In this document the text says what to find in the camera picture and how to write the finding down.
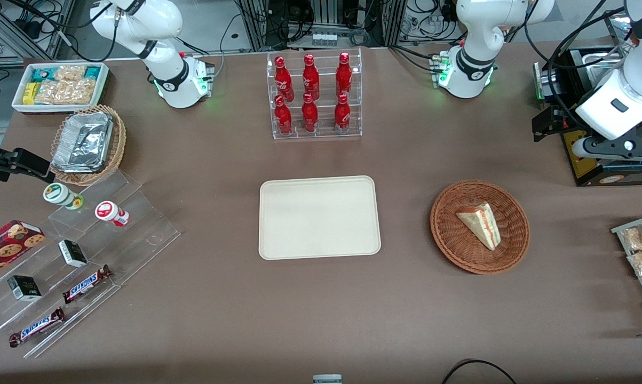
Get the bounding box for stacked aluminium foil trays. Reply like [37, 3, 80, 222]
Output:
[52, 111, 114, 174]

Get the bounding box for clear acrylic bottle rack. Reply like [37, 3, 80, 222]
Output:
[266, 47, 363, 141]

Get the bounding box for clear acrylic stepped stand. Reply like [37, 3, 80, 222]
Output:
[0, 169, 182, 359]

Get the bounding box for green lid yogurt cup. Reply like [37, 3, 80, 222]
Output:
[43, 182, 84, 211]

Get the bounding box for white rectangular snack bin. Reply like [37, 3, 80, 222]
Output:
[11, 61, 111, 115]

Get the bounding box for grey wire rack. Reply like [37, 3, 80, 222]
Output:
[611, 212, 642, 327]

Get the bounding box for brown snickers bar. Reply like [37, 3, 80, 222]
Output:
[8, 307, 66, 348]
[61, 265, 114, 305]

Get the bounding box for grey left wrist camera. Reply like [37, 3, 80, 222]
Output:
[572, 137, 642, 161]

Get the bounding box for black looped cable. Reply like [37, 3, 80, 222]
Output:
[440, 359, 519, 384]

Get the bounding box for small clear cracker bag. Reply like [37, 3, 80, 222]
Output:
[53, 65, 87, 84]

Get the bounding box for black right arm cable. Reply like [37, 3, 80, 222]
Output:
[1, 0, 120, 63]

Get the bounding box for aluminium equipment rack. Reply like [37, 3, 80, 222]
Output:
[234, 0, 408, 50]

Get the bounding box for round brown wicker basket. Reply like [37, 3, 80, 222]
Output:
[430, 180, 530, 275]

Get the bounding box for cream plastic tray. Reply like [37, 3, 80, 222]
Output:
[258, 175, 382, 261]

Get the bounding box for light wicker basket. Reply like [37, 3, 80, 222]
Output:
[50, 104, 127, 187]

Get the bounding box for black box appliance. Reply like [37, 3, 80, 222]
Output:
[553, 47, 642, 188]

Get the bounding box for large clear cracker bag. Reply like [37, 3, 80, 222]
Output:
[35, 78, 97, 105]

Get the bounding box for silver metal device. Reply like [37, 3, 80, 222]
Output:
[533, 61, 562, 103]

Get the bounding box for small black carton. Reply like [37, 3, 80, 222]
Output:
[6, 275, 43, 302]
[58, 239, 89, 268]

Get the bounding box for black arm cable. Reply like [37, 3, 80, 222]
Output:
[1, 0, 120, 63]
[524, 0, 637, 129]

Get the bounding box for red tartan cookie box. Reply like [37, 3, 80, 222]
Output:
[0, 219, 46, 284]

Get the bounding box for triangle sandwich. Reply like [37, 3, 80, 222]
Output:
[456, 202, 502, 251]

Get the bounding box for red cola bottle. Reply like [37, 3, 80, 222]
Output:
[274, 95, 294, 136]
[301, 92, 319, 133]
[334, 93, 352, 134]
[302, 54, 321, 101]
[274, 56, 295, 102]
[335, 52, 353, 99]

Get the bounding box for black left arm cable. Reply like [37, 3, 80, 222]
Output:
[524, 0, 637, 129]

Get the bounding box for red lid yogurt cup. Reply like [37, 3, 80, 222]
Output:
[94, 201, 131, 228]

